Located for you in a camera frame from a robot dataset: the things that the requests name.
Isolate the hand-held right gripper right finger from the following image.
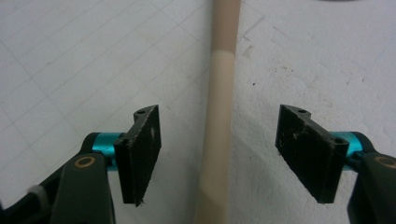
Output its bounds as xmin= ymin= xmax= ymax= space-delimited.
xmin=275 ymin=104 xmax=364 ymax=204

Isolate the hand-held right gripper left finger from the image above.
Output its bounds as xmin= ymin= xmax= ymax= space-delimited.
xmin=92 ymin=105 xmax=163 ymax=207

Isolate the beige spatula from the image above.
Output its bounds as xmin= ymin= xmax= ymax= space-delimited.
xmin=192 ymin=0 xmax=242 ymax=224

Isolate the white grid mat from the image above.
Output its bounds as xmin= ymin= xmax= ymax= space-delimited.
xmin=0 ymin=0 xmax=396 ymax=224

